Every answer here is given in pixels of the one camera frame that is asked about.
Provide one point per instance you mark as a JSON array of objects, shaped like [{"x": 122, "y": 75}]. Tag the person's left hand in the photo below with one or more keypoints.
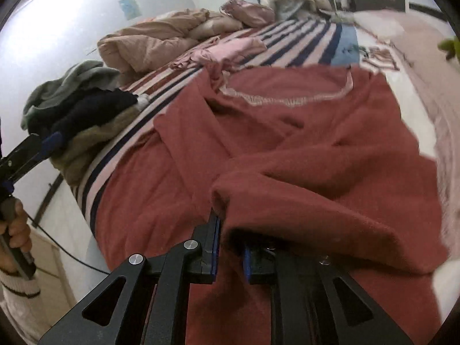
[{"x": 16, "y": 230}]

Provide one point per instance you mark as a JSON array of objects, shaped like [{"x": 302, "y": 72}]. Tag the grey green garment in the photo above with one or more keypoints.
[{"x": 68, "y": 82}]

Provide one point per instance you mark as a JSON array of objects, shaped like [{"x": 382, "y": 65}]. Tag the blue wall sticker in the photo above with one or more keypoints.
[{"x": 128, "y": 7}]

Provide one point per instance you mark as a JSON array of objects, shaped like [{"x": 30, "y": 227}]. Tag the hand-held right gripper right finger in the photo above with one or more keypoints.
[{"x": 247, "y": 262}]

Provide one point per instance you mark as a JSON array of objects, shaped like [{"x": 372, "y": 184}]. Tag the mauve crumpled garment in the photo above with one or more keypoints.
[{"x": 248, "y": 11}]

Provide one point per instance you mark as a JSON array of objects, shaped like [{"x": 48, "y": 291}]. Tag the striped bed sheet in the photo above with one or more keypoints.
[{"x": 305, "y": 39}]

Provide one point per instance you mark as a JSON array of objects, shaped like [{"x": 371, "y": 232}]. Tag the black garment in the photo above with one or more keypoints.
[{"x": 90, "y": 109}]

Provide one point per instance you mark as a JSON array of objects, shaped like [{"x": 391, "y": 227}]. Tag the pink garment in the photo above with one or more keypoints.
[{"x": 222, "y": 52}]

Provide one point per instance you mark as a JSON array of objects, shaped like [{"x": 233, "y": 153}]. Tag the patterned small cloth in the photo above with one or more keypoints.
[{"x": 381, "y": 57}]

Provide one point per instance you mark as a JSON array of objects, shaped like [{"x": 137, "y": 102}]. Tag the person's left forearm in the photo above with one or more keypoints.
[{"x": 18, "y": 302}]

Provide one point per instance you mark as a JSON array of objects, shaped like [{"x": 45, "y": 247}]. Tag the red sweater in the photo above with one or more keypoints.
[{"x": 287, "y": 158}]

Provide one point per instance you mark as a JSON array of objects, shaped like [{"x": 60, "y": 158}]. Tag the beige duvet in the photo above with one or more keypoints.
[{"x": 151, "y": 39}]

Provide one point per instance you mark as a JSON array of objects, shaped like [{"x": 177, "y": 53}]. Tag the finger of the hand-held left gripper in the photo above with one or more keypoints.
[{"x": 50, "y": 143}]

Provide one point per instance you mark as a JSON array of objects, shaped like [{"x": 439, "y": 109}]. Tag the pale pink blanket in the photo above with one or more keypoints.
[{"x": 427, "y": 79}]

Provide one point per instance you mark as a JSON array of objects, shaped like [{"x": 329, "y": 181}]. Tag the olive garment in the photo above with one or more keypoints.
[{"x": 90, "y": 143}]

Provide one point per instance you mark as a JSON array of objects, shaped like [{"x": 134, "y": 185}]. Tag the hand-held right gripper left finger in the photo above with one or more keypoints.
[{"x": 215, "y": 251}]

